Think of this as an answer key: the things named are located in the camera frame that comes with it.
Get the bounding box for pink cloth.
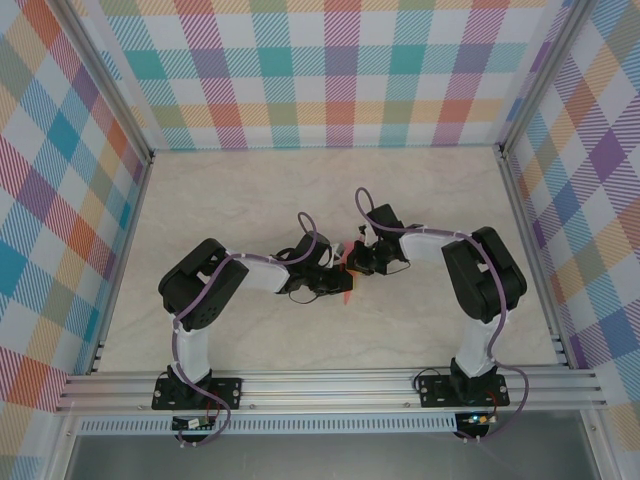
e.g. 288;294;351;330
333;242;362;306

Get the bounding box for grey metal panel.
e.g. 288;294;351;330
64;434;601;480

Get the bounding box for black circuit board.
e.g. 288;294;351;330
171;415;217;432

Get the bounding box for left gripper thin black wire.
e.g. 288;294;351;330
289;287;326;306

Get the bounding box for aluminium mounting rail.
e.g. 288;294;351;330
55;367;609;414

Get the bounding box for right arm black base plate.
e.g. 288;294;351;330
418;374;510;409

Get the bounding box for perforated metal cable duct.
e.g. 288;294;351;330
79;418;459;435

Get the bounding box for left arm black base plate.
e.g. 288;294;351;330
151;374;245;412

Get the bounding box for aluminium table side rail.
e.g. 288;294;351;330
497;144;574;371
87;149;156;376

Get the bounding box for aluminium frame post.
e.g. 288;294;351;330
498;0;596;161
52;0;156;166

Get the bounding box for aluminium frame leg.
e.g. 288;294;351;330
579;409;616;480
47;412;81;480

